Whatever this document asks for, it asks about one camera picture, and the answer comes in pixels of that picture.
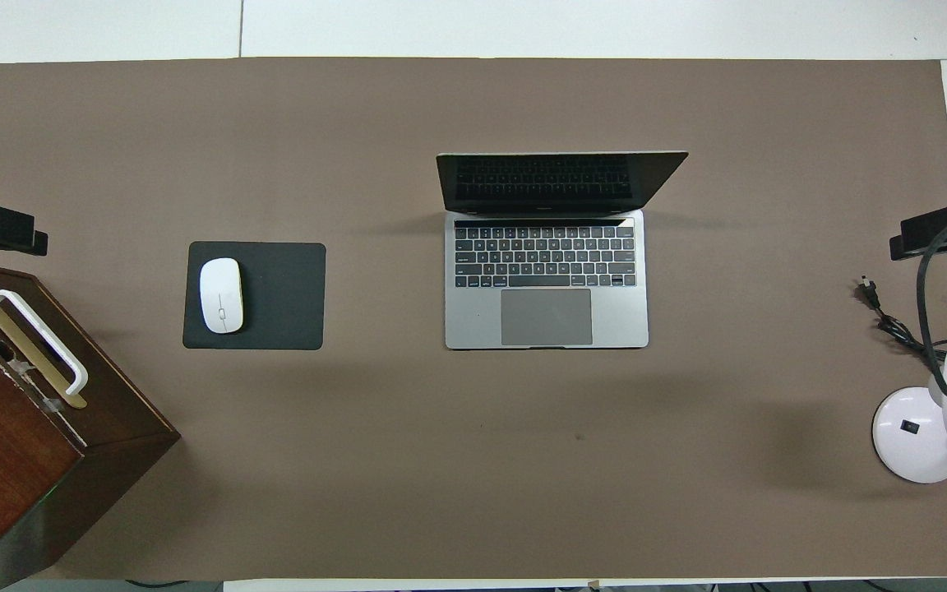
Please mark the black mouse pad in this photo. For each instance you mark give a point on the black mouse pad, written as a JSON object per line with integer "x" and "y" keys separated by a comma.
{"x": 284, "y": 296}

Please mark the white computer mouse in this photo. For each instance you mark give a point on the white computer mouse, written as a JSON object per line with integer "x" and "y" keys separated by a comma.
{"x": 221, "y": 296}

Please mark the brown table mat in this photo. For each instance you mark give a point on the brown table mat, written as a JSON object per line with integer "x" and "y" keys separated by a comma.
{"x": 441, "y": 452}

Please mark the silver grey laptop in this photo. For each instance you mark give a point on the silver grey laptop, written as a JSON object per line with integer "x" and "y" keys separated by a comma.
{"x": 621, "y": 321}

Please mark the white desk lamp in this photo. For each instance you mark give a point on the white desk lamp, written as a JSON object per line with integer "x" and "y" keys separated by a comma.
{"x": 909, "y": 436}

